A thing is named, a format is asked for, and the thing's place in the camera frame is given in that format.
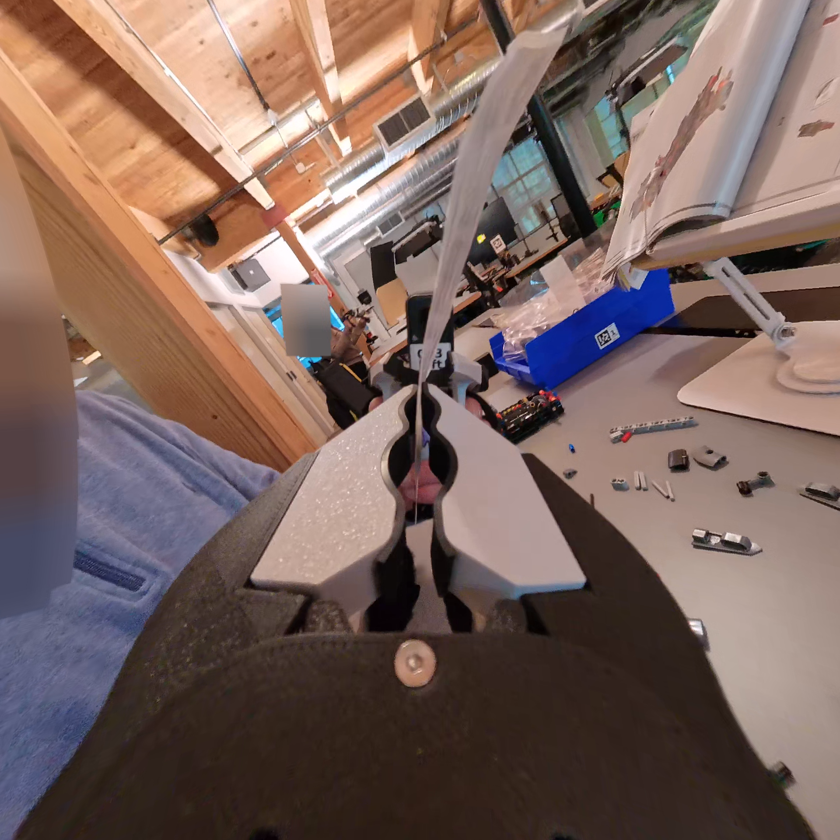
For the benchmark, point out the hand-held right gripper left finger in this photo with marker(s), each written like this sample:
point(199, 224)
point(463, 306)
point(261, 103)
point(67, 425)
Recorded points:
point(328, 525)

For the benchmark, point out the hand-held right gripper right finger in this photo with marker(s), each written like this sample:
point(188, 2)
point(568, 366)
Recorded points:
point(512, 525)

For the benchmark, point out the lego sticker sheet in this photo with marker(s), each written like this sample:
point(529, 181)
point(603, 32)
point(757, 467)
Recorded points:
point(485, 144)

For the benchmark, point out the partly built lego model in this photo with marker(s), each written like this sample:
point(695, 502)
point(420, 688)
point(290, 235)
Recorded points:
point(528, 417)

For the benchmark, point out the grey lego beam with red pin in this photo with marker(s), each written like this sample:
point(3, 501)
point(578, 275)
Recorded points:
point(653, 430)

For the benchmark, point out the black curved lego panel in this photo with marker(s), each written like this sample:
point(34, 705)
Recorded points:
point(678, 459)

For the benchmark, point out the grey curved lego panel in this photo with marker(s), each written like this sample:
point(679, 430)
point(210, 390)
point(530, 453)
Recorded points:
point(710, 457)

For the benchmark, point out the grey double curved lego piece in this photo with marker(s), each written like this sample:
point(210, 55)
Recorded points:
point(725, 541)

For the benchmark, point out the grey double-tube lego piece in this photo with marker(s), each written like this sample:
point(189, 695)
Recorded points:
point(697, 633)

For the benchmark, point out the dark lego pin joint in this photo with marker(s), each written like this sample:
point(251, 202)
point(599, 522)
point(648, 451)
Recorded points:
point(754, 484)

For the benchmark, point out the lego instruction booklet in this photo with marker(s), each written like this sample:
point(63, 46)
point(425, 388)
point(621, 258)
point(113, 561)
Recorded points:
point(676, 184)

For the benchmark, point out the person's left hand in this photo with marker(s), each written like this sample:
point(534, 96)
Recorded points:
point(426, 482)

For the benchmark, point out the pile of clear plastic bags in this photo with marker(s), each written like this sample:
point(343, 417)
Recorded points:
point(558, 302)

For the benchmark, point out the blue storage bin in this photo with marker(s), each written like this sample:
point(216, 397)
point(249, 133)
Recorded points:
point(564, 354)

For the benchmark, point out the person's blue fleece sweater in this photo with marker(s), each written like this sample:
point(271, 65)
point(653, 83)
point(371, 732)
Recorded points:
point(131, 525)

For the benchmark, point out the black steel column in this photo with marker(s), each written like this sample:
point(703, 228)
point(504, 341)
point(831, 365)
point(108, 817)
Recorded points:
point(558, 184)

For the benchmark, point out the white vent grille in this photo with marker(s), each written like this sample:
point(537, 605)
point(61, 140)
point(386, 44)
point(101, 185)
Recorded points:
point(403, 123)

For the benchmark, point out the black dome device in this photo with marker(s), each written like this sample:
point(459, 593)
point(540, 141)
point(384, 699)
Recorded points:
point(203, 231)

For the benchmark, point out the white book stand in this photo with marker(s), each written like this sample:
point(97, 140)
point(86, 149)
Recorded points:
point(754, 394)

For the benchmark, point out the silver ventilation duct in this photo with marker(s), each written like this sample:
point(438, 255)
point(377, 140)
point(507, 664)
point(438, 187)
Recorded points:
point(341, 229)
point(367, 170)

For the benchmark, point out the grey wall box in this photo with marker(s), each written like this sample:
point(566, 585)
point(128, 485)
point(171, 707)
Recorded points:
point(249, 274)

